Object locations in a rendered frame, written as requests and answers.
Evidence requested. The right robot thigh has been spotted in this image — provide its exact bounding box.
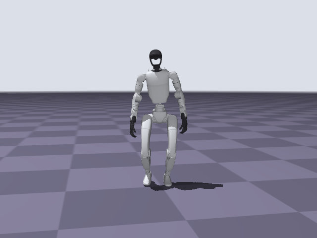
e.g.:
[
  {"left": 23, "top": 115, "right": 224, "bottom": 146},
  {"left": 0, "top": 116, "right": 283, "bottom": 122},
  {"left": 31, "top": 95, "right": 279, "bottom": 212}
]
[{"left": 141, "top": 114, "right": 153, "bottom": 158}]

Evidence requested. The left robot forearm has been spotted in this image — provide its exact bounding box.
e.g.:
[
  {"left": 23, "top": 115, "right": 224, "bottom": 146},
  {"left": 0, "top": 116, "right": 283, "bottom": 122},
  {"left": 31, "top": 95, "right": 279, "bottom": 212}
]
[{"left": 178, "top": 91, "right": 188, "bottom": 117}]

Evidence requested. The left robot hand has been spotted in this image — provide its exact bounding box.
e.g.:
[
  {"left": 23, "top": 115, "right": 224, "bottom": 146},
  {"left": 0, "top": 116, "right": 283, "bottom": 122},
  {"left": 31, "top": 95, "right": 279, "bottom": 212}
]
[{"left": 179, "top": 113, "right": 187, "bottom": 134}]

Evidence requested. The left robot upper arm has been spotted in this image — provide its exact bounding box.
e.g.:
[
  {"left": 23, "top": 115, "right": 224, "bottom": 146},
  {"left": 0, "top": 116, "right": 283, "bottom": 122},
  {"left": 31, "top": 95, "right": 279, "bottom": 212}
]
[{"left": 167, "top": 71, "right": 182, "bottom": 99}]

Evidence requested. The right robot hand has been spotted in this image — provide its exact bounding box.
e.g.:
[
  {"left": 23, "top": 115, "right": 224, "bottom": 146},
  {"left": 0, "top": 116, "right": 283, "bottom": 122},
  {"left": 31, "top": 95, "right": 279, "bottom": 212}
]
[{"left": 130, "top": 116, "right": 136, "bottom": 137}]

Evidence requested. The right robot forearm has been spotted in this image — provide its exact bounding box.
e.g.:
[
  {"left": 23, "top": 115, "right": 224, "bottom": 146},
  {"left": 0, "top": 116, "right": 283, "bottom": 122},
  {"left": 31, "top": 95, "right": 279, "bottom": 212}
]
[{"left": 130, "top": 94, "right": 139, "bottom": 120}]

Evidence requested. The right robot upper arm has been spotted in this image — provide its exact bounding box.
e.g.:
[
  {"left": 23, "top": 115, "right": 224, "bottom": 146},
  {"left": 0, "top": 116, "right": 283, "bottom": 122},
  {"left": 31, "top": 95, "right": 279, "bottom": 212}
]
[{"left": 135, "top": 73, "right": 147, "bottom": 102}]

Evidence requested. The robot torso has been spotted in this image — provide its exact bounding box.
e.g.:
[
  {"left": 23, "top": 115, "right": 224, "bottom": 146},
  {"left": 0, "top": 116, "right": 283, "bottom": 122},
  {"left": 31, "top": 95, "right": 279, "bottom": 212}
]
[{"left": 146, "top": 68, "right": 169, "bottom": 123}]

